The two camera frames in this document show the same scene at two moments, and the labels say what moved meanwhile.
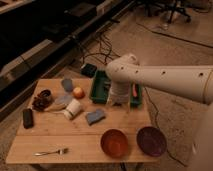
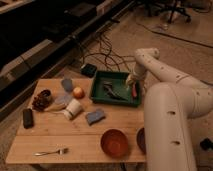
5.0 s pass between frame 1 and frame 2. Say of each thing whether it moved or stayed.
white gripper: moved
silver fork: stayed
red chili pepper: stayed
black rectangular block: stayed
